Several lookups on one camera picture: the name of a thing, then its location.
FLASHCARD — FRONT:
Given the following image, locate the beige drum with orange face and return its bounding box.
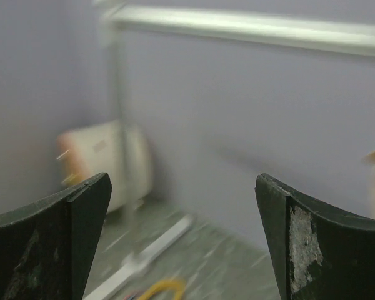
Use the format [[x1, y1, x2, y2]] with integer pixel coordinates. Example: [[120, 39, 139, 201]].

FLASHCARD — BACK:
[[57, 121, 153, 213]]

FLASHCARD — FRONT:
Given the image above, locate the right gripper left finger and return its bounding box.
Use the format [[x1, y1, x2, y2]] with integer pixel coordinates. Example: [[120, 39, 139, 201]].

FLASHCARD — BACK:
[[0, 172, 112, 299]]

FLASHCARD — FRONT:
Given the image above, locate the white clothes rack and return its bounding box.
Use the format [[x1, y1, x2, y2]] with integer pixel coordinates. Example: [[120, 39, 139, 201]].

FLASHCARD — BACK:
[[88, 1, 375, 299]]

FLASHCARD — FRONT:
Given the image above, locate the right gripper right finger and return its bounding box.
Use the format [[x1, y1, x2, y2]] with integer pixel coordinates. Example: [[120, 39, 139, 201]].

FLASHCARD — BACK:
[[255, 173, 375, 299]]

